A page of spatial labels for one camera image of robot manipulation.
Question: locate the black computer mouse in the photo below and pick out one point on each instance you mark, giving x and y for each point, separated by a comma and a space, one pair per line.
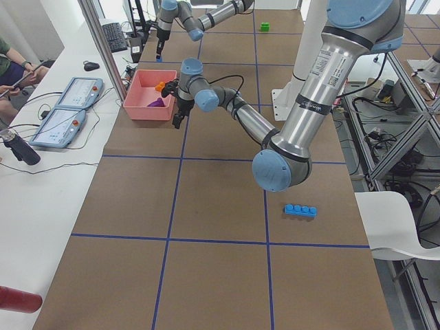
89, 66

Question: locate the pink plastic box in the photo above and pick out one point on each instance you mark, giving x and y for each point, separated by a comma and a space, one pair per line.
142, 92

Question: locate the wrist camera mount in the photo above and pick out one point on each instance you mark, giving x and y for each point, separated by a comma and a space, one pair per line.
170, 88

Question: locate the red cylinder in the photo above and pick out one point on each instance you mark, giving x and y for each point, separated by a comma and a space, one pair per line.
20, 301

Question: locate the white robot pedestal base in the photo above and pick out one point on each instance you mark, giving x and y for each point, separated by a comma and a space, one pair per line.
310, 45

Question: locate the white chair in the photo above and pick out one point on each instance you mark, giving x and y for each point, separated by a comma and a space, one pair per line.
390, 227

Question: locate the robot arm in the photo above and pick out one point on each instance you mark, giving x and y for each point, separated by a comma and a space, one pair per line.
195, 26
341, 32

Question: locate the long blue four-stud block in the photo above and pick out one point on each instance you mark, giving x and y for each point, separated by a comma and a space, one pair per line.
300, 210

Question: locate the black keyboard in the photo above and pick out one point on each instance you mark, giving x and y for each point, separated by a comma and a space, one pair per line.
114, 36

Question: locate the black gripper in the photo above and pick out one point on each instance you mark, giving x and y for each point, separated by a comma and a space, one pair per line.
160, 37
183, 106

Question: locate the teach pendant tablet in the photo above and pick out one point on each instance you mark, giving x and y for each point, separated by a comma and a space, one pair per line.
80, 93
59, 128

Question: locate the orange block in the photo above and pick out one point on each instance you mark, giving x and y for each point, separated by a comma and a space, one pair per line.
160, 86

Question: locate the purple block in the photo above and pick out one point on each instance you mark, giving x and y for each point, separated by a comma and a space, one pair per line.
157, 103

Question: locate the upper teach pendant tablet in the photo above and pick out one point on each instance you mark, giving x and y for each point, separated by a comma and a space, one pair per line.
80, 93

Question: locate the aluminium frame post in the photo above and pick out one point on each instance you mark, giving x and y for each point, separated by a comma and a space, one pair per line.
98, 36

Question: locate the lower teach pendant tablet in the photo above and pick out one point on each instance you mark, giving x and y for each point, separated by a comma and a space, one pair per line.
59, 128

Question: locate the aluminium frame rack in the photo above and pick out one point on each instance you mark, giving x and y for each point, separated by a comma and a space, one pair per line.
389, 130

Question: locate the seated person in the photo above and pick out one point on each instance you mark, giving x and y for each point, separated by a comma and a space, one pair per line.
16, 73

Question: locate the green block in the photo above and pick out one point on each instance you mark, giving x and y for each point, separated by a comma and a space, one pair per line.
265, 27

